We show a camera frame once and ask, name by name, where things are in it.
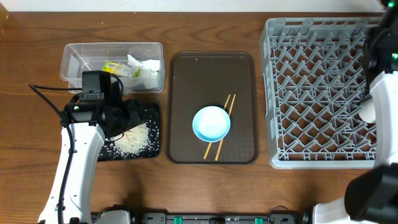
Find food crumbs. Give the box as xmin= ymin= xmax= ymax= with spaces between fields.
xmin=100 ymin=121 xmax=160 ymax=160

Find yellow snack wrapper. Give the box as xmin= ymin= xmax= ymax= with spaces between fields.
xmin=101 ymin=60 xmax=141 ymax=77

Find white napkin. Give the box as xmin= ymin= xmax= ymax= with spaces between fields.
xmin=127 ymin=54 xmax=160 ymax=88

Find light blue bowl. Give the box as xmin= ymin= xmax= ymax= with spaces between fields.
xmin=192 ymin=106 xmax=231 ymax=142

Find green cup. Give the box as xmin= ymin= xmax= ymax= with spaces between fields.
xmin=358 ymin=98 xmax=376 ymax=123

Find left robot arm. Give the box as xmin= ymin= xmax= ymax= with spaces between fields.
xmin=38 ymin=100 xmax=143 ymax=223

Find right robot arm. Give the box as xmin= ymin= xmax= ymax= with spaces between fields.
xmin=308 ymin=1 xmax=397 ymax=224

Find grey dishwasher rack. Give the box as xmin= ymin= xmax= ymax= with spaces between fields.
xmin=259 ymin=17 xmax=379 ymax=169

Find black bin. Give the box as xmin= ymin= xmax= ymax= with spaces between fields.
xmin=98 ymin=103 xmax=160 ymax=162

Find clear plastic bin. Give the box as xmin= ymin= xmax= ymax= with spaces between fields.
xmin=60 ymin=42 xmax=165 ymax=93

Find brown serving tray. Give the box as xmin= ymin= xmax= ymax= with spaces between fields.
xmin=165 ymin=52 xmax=259 ymax=164

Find left wooden chopstick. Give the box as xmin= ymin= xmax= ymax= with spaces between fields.
xmin=203 ymin=95 xmax=231 ymax=159

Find wooden chopstick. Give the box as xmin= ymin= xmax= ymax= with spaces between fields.
xmin=215 ymin=94 xmax=236 ymax=162
xmin=203 ymin=95 xmax=231 ymax=159

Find right wooden chopstick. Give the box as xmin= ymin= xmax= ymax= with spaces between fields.
xmin=215 ymin=94 xmax=236 ymax=162

